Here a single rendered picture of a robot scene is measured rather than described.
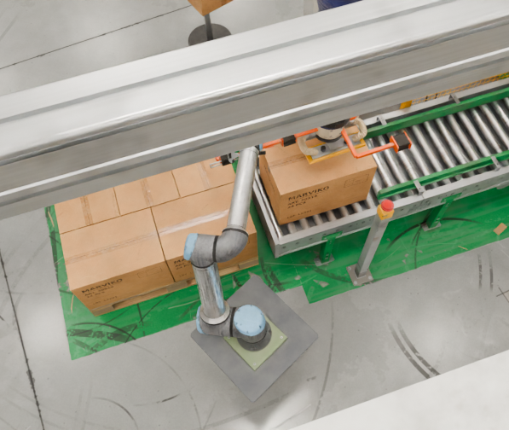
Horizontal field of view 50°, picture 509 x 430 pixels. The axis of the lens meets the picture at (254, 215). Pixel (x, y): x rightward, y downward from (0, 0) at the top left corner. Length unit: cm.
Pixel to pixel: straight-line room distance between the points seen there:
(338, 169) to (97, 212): 157
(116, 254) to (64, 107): 292
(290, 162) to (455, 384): 281
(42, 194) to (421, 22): 48
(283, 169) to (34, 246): 206
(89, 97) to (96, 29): 489
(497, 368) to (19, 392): 373
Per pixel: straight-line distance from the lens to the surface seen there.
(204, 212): 354
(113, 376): 387
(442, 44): 70
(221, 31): 523
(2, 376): 413
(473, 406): 48
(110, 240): 358
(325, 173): 320
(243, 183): 241
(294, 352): 300
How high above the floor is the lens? 367
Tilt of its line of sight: 63 degrees down
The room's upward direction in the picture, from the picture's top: 3 degrees counter-clockwise
